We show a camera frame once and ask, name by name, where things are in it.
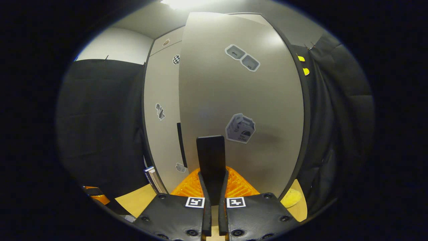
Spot black backdrop cloth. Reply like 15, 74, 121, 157
57, 32, 375, 215

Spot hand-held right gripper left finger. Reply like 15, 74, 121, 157
134, 167, 212, 241

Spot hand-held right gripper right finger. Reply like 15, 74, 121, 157
218, 166, 300, 241

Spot blue and white books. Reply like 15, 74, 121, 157
144, 166, 167, 194

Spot grey double-door shoe cabinet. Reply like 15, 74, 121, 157
142, 12, 311, 201

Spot grey cabinet drawer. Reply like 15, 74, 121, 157
149, 26, 185, 57

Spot black door handle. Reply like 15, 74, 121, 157
196, 135, 226, 205
177, 123, 188, 168

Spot yellow round object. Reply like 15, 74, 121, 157
280, 188, 302, 209

